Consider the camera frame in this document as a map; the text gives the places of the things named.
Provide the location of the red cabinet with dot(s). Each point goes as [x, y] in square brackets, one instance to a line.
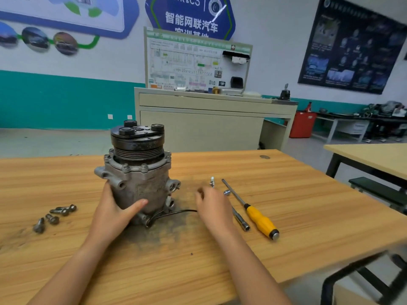
[303, 125]

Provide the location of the silver L-shaped socket wrench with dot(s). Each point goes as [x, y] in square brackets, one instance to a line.
[240, 219]

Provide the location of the dark round table grommet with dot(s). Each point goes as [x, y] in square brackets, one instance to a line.
[264, 157]

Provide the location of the silver combination wrench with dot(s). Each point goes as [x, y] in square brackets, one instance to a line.
[212, 181]

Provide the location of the person's right hand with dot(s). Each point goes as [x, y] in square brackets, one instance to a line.
[215, 209]

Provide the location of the black bench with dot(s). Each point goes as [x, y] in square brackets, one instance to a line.
[381, 190]

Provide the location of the person's right forearm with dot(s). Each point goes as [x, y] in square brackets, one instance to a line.
[251, 270]

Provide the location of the person's left forearm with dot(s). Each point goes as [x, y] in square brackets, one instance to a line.
[70, 276]

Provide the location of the person's left hand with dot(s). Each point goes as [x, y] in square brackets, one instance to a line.
[114, 219]

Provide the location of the beige workbench cabinet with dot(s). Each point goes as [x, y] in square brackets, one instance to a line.
[191, 123]

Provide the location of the grey metal compressor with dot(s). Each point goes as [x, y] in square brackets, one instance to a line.
[137, 181]

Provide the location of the small black device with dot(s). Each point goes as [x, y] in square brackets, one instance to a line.
[285, 94]

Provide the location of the round photo wall decal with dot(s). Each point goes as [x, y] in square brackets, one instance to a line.
[65, 43]
[6, 35]
[35, 39]

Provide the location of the blue hexagon wall sign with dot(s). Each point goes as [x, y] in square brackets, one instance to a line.
[184, 15]

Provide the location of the white wiring display board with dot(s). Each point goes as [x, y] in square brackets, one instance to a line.
[178, 60]

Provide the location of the blue rounded infographic panel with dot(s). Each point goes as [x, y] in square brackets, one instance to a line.
[63, 15]

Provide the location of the dark equipment pile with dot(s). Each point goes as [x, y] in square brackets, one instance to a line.
[385, 110]

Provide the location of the wooden side table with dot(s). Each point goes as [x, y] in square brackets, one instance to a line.
[375, 158]

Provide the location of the removed bolt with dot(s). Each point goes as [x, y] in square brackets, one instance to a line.
[39, 225]
[70, 207]
[52, 219]
[60, 211]

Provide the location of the dark wall poster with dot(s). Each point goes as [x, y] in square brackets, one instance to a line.
[356, 47]

